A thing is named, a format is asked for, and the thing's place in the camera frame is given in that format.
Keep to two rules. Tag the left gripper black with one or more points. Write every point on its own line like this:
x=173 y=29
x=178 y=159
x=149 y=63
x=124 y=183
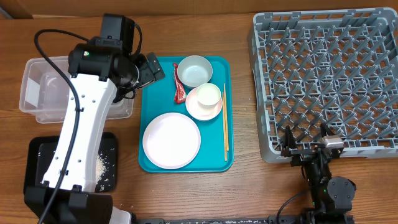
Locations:
x=147 y=74

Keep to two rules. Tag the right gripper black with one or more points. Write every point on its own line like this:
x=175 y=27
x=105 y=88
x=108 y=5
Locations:
x=301 y=154

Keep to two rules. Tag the red snack wrapper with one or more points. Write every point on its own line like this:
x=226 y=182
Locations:
x=180 y=94

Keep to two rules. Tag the large pink plate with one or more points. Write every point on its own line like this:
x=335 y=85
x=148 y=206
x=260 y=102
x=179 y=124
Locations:
x=171 y=141

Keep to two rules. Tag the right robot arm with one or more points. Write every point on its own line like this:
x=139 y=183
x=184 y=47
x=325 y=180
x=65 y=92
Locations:
x=331 y=196

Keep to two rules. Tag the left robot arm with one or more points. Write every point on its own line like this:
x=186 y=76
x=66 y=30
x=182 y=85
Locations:
x=100 y=76

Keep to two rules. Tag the grey dishwasher rack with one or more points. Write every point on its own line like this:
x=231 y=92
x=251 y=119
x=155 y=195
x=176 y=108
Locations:
x=335 y=67

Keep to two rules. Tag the black waste tray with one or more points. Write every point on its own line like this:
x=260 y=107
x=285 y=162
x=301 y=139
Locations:
x=42 y=149

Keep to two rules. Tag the white-green bowl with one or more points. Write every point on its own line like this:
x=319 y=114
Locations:
x=194 y=71

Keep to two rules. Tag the teal plastic tray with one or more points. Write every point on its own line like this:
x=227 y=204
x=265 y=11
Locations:
x=158 y=98

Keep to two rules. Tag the white cup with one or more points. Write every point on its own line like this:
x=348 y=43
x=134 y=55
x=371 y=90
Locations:
x=208 y=95

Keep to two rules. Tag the small pink saucer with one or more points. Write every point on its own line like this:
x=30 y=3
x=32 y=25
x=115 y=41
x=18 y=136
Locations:
x=199 y=112

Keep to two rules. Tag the wooden chopstick right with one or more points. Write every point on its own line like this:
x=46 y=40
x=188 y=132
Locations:
x=226 y=113

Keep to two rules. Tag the clear plastic bin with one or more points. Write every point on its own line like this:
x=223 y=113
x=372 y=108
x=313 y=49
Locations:
x=44 y=93

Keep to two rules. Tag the pile of white rice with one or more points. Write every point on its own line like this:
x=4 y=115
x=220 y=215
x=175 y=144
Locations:
x=106 y=170

